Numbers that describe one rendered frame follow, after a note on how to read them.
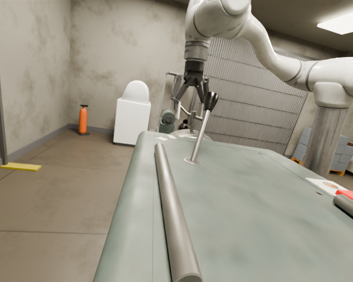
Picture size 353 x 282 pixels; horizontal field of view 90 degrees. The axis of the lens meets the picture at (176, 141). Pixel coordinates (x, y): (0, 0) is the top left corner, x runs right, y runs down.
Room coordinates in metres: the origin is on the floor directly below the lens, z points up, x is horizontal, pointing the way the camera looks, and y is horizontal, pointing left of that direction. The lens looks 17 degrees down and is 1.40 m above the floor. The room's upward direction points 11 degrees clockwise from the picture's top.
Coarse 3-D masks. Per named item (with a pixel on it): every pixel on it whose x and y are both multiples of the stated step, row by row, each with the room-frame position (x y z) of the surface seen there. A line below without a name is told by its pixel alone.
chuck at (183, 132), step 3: (183, 129) 0.74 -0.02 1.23; (186, 129) 0.74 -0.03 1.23; (189, 129) 0.75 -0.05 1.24; (174, 132) 0.73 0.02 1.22; (177, 132) 0.72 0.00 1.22; (180, 132) 0.71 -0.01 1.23; (183, 132) 0.70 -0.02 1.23; (186, 132) 0.70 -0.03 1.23; (195, 132) 0.72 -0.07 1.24; (204, 135) 0.70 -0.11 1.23; (210, 138) 0.73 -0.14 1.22
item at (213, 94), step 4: (208, 92) 0.42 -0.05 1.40; (212, 92) 0.42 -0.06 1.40; (208, 96) 0.42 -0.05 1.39; (212, 96) 0.41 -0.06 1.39; (216, 96) 0.42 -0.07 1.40; (208, 100) 0.41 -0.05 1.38; (212, 100) 0.41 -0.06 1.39; (216, 100) 0.42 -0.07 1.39; (204, 104) 0.42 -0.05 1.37; (208, 104) 0.41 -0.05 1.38; (212, 104) 0.41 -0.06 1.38; (204, 108) 0.41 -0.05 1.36; (208, 108) 0.41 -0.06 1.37; (212, 108) 0.41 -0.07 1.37
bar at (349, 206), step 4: (336, 196) 0.28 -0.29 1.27; (340, 196) 0.28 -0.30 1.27; (344, 196) 0.28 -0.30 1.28; (336, 200) 0.28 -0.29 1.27; (340, 200) 0.27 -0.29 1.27; (344, 200) 0.27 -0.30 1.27; (348, 200) 0.27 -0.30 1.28; (352, 200) 0.27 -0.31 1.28; (336, 204) 0.28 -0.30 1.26; (340, 204) 0.27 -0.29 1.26; (344, 204) 0.27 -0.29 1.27; (348, 204) 0.26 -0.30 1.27; (352, 204) 0.26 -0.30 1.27; (344, 208) 0.26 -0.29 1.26; (348, 208) 0.26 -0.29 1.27; (352, 208) 0.25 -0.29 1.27; (348, 212) 0.26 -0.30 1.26; (352, 212) 0.25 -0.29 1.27; (352, 216) 0.25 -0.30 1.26
